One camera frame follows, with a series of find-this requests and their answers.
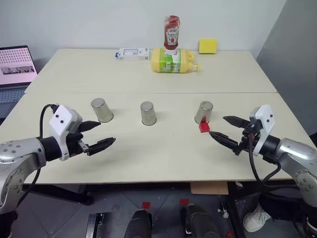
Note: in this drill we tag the black table frame leg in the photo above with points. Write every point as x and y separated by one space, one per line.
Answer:
62 194
236 205

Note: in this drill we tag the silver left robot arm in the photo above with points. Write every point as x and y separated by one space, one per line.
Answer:
17 153

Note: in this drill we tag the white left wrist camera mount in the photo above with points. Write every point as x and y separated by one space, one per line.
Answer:
62 119

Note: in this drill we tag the open laptop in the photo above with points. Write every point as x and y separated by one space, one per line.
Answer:
16 64

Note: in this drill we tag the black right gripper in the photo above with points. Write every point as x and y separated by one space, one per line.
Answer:
248 138

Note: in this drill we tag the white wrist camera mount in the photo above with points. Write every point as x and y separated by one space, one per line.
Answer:
265 116
62 119

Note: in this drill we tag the dark rounded shape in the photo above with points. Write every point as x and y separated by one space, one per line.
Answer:
198 221
138 224

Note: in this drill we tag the red ketchup bottle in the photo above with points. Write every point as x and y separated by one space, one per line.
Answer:
171 34

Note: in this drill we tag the white carton box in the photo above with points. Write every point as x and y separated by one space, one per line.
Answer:
132 54

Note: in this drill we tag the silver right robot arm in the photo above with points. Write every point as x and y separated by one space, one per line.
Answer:
294 153

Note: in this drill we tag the small red cube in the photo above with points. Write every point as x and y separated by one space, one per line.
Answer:
204 128

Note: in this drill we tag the grey partition panel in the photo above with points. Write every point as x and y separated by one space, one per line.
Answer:
289 62

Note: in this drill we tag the white sneaker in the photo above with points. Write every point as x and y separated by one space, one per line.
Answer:
256 219

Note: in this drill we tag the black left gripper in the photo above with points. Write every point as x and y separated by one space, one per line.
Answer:
74 145

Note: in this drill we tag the upturned metal cup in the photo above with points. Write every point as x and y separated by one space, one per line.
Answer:
148 114
203 111
102 111

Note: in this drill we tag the brown cardboard piece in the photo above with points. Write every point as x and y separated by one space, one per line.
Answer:
209 188

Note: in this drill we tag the yellow sponge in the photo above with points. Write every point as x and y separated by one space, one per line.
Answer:
208 46

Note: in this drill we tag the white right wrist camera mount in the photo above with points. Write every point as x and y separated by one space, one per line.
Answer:
265 116

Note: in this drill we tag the yellow plastic jug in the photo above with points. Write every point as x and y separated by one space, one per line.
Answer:
171 62

